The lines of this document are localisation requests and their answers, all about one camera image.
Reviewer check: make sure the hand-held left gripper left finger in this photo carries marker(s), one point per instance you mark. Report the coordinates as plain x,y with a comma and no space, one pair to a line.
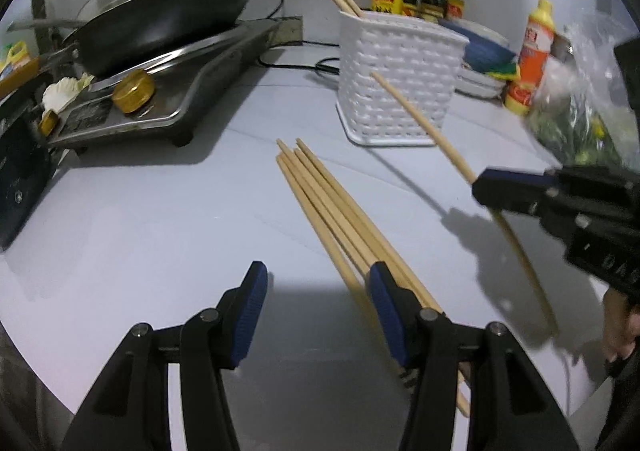
250,311

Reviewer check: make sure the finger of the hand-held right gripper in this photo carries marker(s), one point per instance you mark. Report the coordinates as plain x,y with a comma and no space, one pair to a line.
510,191

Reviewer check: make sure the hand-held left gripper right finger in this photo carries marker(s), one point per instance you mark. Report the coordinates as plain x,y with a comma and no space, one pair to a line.
387,311

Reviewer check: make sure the pile of wooden chopsticks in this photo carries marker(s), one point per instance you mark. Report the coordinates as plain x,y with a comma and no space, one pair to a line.
330,211

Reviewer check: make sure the white woven utensil basket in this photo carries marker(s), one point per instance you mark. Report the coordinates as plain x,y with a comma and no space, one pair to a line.
400,81

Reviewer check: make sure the person's right hand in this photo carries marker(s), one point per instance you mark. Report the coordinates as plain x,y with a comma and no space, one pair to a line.
622,326

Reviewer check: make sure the green vegetables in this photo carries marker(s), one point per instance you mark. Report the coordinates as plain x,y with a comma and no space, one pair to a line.
570,136

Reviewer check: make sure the green and yellow sponge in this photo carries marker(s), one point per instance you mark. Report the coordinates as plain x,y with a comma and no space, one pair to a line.
506,71

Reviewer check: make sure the clear plastic bag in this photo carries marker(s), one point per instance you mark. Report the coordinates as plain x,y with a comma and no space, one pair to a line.
590,81

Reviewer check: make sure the orange dish soap bottle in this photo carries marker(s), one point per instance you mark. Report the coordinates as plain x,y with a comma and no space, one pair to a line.
532,56

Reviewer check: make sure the blue bowl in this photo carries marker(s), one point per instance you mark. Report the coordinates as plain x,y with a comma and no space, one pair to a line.
482,53

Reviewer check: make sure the clear glass jar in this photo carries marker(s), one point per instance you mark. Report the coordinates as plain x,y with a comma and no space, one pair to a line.
562,47

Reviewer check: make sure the silver induction cooker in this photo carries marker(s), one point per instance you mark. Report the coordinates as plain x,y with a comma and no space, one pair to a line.
200,81

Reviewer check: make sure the small black electric pot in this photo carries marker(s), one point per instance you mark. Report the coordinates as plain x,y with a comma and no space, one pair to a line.
20,176

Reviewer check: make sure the grey socket block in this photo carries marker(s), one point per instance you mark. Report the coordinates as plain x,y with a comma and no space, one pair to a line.
289,30

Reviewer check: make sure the white pleated paper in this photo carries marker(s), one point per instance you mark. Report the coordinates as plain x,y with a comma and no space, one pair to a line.
62,93

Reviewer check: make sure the black wok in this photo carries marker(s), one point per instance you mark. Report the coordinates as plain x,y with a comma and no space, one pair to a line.
160,26

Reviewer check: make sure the yellow cooking oil bottle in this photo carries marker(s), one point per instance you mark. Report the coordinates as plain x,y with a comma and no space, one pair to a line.
14,58

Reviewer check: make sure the dark vertical pipe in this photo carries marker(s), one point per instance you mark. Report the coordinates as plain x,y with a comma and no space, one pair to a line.
42,6

